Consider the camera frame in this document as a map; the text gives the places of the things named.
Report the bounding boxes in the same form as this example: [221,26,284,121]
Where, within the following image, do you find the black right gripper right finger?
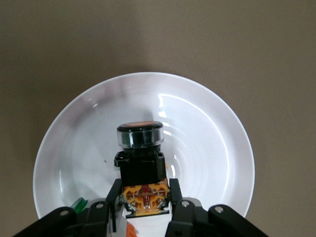
[166,178,218,237]

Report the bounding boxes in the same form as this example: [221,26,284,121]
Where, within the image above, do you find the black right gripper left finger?
[74,178,123,237]

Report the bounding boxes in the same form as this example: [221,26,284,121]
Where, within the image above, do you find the black push button switch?
[113,120,174,219]

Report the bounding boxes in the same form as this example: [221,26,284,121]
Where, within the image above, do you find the pale pink round plate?
[32,71,255,237]

